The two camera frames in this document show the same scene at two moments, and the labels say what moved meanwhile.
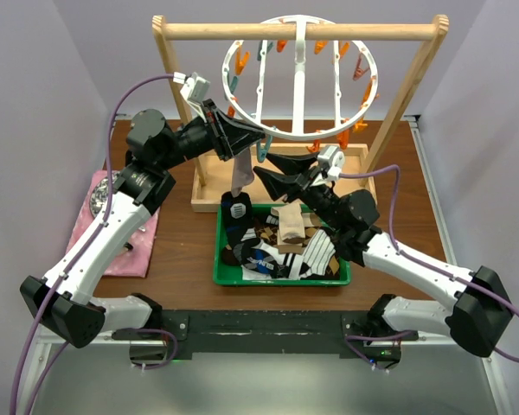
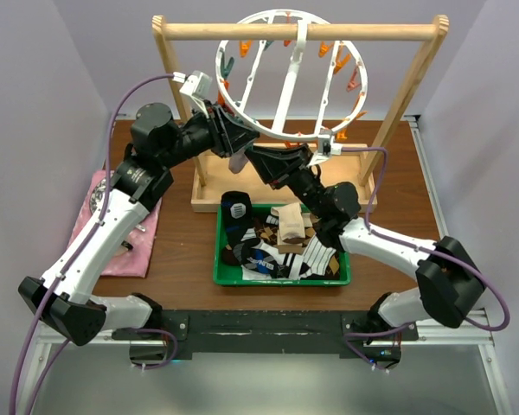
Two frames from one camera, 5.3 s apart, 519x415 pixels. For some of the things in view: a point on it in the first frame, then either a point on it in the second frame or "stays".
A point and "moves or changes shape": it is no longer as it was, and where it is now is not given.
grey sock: (243, 173) moves or changes shape
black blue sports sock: (237, 218) stays
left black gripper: (228, 136) stays
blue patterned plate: (99, 195) stays
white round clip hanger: (298, 81) moves or changes shape
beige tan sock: (291, 231) stays
